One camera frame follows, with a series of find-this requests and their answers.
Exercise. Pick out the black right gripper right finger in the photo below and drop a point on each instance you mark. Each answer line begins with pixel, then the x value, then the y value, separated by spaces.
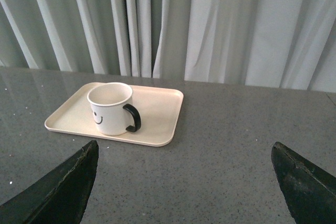
pixel 309 191

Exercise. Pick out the white smiley mug black handle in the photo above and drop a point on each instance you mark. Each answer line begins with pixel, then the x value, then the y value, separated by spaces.
pixel 113 110

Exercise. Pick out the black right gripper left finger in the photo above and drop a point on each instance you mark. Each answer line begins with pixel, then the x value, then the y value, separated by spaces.
pixel 61 196

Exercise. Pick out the grey pleated curtain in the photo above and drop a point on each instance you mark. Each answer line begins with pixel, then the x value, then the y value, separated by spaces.
pixel 269 43

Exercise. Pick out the beige rectangular plastic tray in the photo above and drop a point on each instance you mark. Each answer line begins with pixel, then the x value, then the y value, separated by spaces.
pixel 159 110

